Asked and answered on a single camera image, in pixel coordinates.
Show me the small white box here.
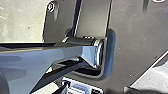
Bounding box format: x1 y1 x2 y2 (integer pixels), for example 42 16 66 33
61 77 103 94

